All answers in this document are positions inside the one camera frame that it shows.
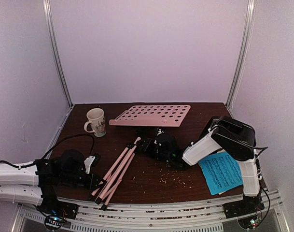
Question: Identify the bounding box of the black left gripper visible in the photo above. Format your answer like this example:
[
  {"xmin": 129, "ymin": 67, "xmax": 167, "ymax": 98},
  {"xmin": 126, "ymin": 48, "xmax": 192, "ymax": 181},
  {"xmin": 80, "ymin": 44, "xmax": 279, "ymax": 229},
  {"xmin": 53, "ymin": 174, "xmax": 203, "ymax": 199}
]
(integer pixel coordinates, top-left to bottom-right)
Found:
[{"xmin": 61, "ymin": 170, "xmax": 106, "ymax": 190}]

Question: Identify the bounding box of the pink music stand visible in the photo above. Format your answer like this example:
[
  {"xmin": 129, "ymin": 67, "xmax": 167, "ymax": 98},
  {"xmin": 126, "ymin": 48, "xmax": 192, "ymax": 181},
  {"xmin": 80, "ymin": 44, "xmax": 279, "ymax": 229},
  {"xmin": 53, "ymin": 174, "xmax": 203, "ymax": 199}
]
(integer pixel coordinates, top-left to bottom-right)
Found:
[{"xmin": 89, "ymin": 104, "xmax": 191, "ymax": 211}]

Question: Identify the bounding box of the black metronome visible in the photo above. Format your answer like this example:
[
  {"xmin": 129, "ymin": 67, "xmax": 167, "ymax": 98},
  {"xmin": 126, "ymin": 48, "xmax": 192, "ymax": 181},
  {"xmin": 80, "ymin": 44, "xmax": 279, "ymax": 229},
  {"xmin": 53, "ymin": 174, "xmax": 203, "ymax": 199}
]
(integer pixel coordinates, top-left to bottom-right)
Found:
[{"xmin": 199, "ymin": 116, "xmax": 220, "ymax": 144}]

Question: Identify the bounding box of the yellow sheet music page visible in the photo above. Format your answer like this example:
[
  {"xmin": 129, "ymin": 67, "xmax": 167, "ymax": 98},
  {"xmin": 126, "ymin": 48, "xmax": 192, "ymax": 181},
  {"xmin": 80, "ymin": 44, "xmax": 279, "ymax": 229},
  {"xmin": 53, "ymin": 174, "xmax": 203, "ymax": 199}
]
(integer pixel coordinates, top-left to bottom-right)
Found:
[{"xmin": 198, "ymin": 151, "xmax": 228, "ymax": 195}]

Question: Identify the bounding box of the blue sheet music page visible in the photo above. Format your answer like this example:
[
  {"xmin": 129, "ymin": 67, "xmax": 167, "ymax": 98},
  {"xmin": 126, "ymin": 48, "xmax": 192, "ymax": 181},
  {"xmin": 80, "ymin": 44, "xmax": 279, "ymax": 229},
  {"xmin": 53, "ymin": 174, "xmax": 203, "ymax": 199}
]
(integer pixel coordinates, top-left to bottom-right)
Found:
[{"xmin": 198, "ymin": 152, "xmax": 243, "ymax": 195}]

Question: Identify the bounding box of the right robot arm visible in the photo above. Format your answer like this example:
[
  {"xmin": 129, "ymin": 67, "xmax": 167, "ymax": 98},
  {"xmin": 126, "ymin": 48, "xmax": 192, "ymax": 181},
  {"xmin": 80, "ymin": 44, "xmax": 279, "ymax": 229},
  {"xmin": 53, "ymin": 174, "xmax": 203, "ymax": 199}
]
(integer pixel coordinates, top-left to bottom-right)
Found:
[{"xmin": 140, "ymin": 116, "xmax": 267, "ymax": 214}]

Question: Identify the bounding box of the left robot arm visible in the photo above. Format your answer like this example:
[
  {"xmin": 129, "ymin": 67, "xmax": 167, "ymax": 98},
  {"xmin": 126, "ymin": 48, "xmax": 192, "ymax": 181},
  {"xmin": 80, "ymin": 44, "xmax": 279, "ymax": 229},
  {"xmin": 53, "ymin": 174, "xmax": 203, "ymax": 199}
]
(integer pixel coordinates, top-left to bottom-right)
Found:
[{"xmin": 0, "ymin": 149, "xmax": 104, "ymax": 215}]

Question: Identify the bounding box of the white ceramic mug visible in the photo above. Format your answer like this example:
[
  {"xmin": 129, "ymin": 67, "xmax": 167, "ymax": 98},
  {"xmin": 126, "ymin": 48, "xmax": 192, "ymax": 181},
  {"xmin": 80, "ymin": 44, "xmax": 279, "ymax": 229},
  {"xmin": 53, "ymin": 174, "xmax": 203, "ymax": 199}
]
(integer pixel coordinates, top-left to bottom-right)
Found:
[{"xmin": 84, "ymin": 108, "xmax": 106, "ymax": 138}]

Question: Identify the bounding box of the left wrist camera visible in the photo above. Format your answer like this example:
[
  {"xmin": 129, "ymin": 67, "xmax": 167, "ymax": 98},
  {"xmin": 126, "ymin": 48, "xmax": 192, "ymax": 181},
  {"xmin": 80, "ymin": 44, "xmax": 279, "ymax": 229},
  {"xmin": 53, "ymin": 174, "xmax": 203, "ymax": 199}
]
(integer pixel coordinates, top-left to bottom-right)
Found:
[{"xmin": 84, "ymin": 153, "xmax": 100, "ymax": 174}]

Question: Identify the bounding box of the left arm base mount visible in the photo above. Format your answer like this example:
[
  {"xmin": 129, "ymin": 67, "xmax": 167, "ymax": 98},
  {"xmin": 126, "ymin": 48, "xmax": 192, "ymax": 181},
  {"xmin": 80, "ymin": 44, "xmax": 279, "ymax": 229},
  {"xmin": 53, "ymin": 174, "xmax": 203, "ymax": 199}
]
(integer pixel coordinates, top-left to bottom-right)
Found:
[{"xmin": 37, "ymin": 198, "xmax": 79, "ymax": 219}]

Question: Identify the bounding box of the left black cable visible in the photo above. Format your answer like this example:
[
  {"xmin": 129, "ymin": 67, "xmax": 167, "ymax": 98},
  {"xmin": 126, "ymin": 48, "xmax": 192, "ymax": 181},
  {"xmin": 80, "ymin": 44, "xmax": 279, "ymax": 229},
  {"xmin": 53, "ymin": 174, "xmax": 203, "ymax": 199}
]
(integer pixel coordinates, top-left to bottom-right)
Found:
[{"xmin": 0, "ymin": 134, "xmax": 96, "ymax": 167}]

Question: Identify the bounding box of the aluminium front rail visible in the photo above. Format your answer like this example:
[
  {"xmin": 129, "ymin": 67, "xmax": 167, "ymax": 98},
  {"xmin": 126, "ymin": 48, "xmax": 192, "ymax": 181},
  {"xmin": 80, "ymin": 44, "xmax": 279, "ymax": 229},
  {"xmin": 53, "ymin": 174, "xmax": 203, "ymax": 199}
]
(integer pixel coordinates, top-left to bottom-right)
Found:
[{"xmin": 11, "ymin": 190, "xmax": 293, "ymax": 232}]

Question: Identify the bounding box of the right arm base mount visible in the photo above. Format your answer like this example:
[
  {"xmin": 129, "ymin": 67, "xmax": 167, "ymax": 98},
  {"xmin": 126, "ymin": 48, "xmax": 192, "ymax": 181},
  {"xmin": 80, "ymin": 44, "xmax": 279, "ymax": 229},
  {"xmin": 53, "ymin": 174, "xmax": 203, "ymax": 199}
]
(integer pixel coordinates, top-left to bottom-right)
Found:
[{"xmin": 223, "ymin": 200, "xmax": 265, "ymax": 218}]

